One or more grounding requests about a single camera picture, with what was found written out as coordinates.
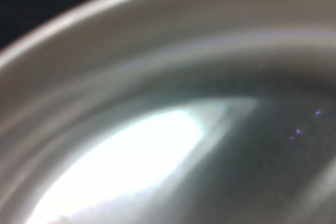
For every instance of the round silver metal plate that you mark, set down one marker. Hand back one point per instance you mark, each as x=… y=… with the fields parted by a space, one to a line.
x=168 y=112

